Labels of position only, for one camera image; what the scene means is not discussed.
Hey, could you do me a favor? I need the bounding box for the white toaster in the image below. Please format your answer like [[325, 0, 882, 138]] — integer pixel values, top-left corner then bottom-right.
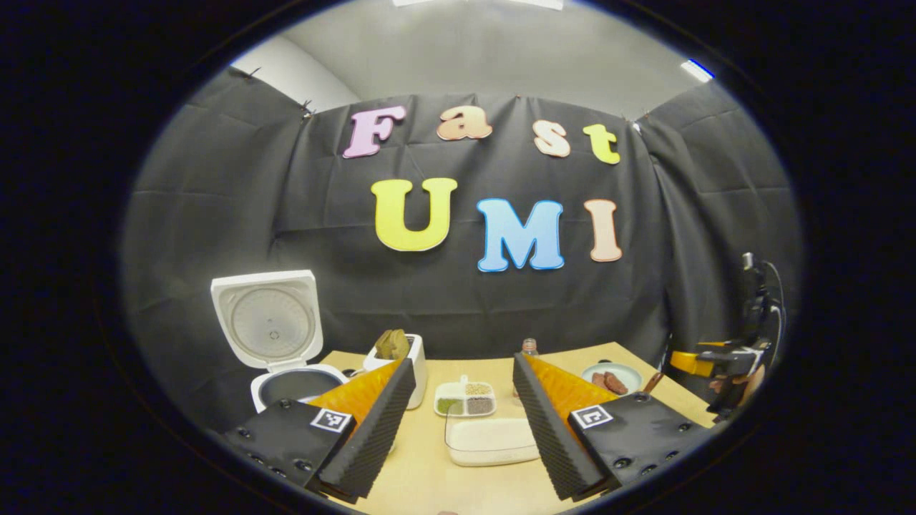
[[363, 333, 429, 411]]

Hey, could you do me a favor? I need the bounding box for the green round plate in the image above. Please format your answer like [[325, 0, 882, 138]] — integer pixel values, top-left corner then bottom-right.
[[581, 362, 644, 397]]

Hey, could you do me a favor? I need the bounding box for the black backdrop cloth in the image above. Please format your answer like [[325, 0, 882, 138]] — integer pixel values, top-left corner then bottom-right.
[[122, 64, 802, 433]]

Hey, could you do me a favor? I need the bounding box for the large ceiling light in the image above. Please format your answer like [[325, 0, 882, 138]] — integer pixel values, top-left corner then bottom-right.
[[392, 0, 565, 10]]

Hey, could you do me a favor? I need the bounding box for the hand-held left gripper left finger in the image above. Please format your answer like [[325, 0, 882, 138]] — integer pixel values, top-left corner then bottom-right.
[[222, 358, 416, 500]]

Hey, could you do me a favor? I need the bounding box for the white divided grain dish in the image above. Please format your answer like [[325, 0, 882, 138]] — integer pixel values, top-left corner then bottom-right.
[[434, 375, 497, 418]]

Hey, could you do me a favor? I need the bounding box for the black cable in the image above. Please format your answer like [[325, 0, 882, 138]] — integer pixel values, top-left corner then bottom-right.
[[761, 260, 786, 345]]

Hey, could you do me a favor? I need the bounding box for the clear plastic bottle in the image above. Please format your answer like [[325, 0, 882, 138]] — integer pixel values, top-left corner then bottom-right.
[[512, 338, 540, 398]]

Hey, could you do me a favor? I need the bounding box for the clear rice container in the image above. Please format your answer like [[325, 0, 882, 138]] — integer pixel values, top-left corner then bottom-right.
[[444, 411, 542, 468]]

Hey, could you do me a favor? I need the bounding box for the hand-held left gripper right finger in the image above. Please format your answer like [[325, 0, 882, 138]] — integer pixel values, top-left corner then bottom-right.
[[512, 353, 723, 501]]

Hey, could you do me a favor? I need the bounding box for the white rice cooker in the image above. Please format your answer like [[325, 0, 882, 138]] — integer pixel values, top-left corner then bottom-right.
[[210, 270, 352, 416]]

